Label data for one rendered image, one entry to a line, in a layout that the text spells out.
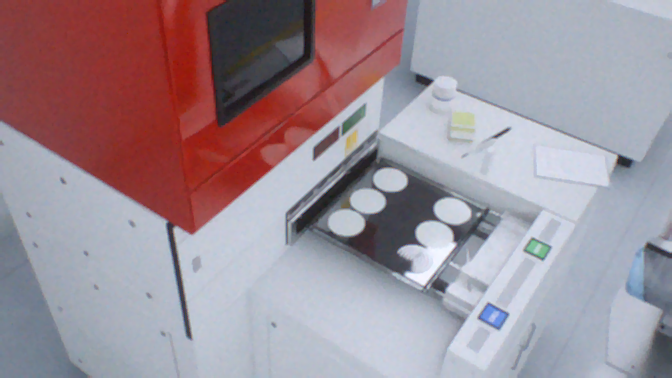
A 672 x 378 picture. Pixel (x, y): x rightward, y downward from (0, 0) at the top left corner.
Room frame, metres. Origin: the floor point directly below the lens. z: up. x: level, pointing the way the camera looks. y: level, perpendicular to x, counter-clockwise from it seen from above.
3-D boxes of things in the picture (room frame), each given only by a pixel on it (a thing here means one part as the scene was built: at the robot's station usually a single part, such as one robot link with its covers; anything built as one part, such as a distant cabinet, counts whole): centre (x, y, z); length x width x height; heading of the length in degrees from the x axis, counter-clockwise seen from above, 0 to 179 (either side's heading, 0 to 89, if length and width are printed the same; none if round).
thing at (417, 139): (1.58, -0.49, 0.89); 0.62 x 0.35 x 0.14; 57
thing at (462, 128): (1.61, -0.38, 1.00); 0.07 x 0.07 x 0.07; 84
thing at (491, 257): (1.18, -0.43, 0.87); 0.36 x 0.08 x 0.03; 147
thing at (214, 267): (1.27, 0.10, 1.02); 0.82 x 0.03 x 0.40; 147
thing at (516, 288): (1.06, -0.46, 0.89); 0.55 x 0.09 x 0.14; 147
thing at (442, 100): (1.75, -0.33, 1.01); 0.07 x 0.07 x 0.10
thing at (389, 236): (1.31, -0.19, 0.90); 0.34 x 0.34 x 0.01; 57
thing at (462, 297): (1.05, -0.34, 0.89); 0.08 x 0.03 x 0.03; 57
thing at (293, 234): (1.41, -0.01, 0.89); 0.44 x 0.02 x 0.10; 147
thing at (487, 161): (1.46, -0.42, 1.03); 0.06 x 0.04 x 0.13; 57
